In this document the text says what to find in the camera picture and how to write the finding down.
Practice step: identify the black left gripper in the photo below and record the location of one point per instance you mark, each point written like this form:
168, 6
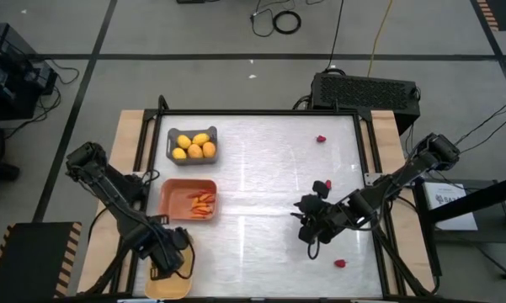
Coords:
168, 252

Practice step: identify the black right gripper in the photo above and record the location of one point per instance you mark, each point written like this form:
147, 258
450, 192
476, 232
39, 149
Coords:
320, 214

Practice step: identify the orange carrot toy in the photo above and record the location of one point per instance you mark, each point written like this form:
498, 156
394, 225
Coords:
201, 212

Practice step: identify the orange pepper with green stem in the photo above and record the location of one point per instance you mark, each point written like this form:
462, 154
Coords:
203, 208

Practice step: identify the small orange pepper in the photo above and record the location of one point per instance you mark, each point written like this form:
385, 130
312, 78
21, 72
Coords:
195, 203
205, 203

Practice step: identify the slim red chili pepper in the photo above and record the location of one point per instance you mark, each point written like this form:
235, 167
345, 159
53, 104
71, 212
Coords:
209, 198
197, 194

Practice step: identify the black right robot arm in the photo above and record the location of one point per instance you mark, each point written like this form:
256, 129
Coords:
408, 172

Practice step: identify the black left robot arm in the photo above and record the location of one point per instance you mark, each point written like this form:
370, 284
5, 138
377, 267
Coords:
109, 191

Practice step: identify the pale yellow plastic basket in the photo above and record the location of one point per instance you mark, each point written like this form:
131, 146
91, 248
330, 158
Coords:
168, 288

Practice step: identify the orange plastic basket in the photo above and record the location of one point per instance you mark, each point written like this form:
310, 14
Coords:
172, 202

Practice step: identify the grey metal mounting plate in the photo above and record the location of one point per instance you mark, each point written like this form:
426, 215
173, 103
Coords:
371, 179

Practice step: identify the grey translucent plastic basket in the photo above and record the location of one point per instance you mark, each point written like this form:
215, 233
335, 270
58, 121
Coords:
192, 161

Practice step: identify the black perforated computer case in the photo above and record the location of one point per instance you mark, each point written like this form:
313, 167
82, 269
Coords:
364, 99

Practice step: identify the light wood table board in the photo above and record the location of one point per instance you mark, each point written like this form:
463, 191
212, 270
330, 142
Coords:
128, 134

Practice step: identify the white paper sign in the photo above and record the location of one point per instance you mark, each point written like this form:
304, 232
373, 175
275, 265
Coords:
450, 206

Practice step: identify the black hazard-striped floor mat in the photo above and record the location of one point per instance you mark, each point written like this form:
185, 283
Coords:
505, 12
29, 261

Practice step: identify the black diagonal beam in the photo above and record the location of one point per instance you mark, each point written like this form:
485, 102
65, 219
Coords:
480, 198

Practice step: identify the grey side stand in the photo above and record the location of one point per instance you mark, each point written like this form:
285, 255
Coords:
496, 229

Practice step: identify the black equipment rack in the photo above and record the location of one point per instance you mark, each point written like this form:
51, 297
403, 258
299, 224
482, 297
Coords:
12, 71

